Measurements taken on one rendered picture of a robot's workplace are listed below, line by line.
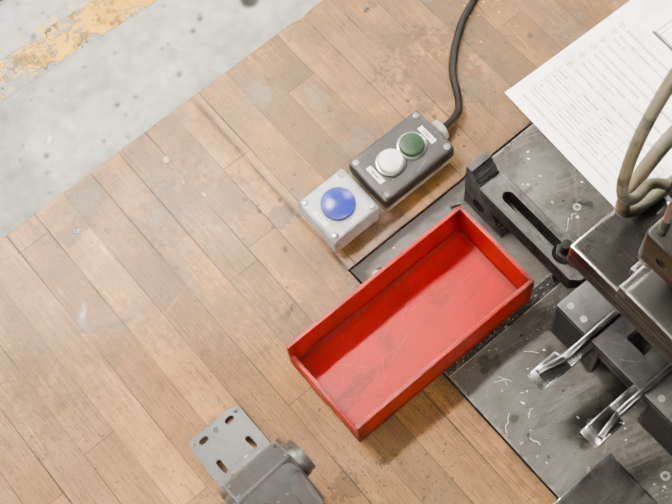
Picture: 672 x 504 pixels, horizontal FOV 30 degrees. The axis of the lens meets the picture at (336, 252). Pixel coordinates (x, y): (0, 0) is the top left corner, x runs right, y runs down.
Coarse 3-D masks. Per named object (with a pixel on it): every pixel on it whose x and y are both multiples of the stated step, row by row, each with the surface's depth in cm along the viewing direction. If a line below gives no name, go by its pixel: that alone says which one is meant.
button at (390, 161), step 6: (390, 150) 144; (396, 150) 144; (384, 156) 144; (390, 156) 144; (396, 156) 143; (402, 156) 144; (378, 162) 143; (384, 162) 143; (390, 162) 143; (396, 162) 143; (402, 162) 143; (384, 168) 143; (390, 168) 143; (396, 168) 143
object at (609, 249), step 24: (648, 216) 117; (600, 240) 116; (624, 240) 116; (576, 264) 118; (600, 264) 116; (624, 264) 115; (600, 288) 117; (624, 288) 110; (648, 288) 110; (624, 312) 116; (648, 312) 109; (648, 336) 115
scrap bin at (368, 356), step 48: (432, 240) 140; (480, 240) 139; (384, 288) 141; (432, 288) 141; (480, 288) 140; (528, 288) 135; (336, 336) 139; (384, 336) 139; (432, 336) 139; (480, 336) 137; (336, 384) 137; (384, 384) 137
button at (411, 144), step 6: (402, 138) 144; (408, 138) 144; (414, 138) 144; (420, 138) 144; (402, 144) 144; (408, 144) 144; (414, 144) 144; (420, 144) 144; (402, 150) 144; (408, 150) 144; (414, 150) 144; (420, 150) 144; (408, 156) 144; (414, 156) 144
